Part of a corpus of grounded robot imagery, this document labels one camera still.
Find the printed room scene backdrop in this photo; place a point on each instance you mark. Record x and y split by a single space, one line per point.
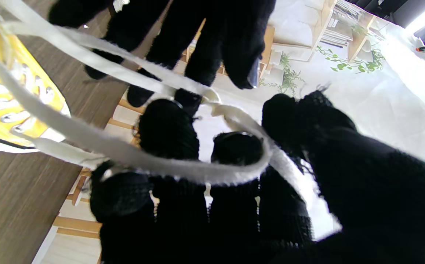
381 110

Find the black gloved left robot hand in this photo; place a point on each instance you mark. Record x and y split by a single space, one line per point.
231 29

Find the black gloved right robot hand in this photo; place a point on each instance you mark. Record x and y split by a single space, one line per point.
381 190

